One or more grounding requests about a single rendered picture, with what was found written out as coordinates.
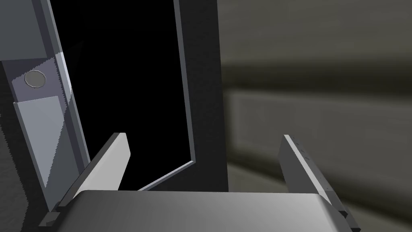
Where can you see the dark grey microwave oven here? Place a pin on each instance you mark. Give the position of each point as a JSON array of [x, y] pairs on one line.
[[206, 96]]

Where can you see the grey round knob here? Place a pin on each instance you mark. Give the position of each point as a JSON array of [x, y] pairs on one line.
[[35, 79]]

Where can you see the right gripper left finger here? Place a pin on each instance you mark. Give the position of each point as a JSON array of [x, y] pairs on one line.
[[107, 167]]

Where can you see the black microwave door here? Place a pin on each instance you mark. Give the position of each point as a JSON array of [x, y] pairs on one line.
[[128, 80]]

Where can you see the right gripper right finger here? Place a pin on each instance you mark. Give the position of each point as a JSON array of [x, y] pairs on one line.
[[297, 170]]

